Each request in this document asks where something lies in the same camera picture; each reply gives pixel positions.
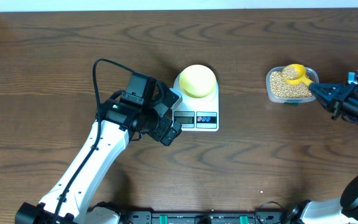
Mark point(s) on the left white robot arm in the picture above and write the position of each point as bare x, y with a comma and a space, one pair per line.
141, 108

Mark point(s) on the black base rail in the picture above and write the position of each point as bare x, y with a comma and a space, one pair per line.
107, 212

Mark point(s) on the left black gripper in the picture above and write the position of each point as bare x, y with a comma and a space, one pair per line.
158, 132

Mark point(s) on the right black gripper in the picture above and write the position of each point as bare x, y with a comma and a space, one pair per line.
337, 90

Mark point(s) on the yellow plastic scoop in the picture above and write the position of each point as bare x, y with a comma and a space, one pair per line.
295, 74

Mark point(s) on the clear plastic bean container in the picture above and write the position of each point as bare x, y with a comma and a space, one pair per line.
279, 91

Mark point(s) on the white digital kitchen scale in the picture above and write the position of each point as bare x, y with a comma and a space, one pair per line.
197, 114

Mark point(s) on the yellow plastic bowl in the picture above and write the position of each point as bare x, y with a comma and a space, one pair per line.
197, 81

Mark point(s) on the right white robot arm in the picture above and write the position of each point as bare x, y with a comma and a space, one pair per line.
338, 210

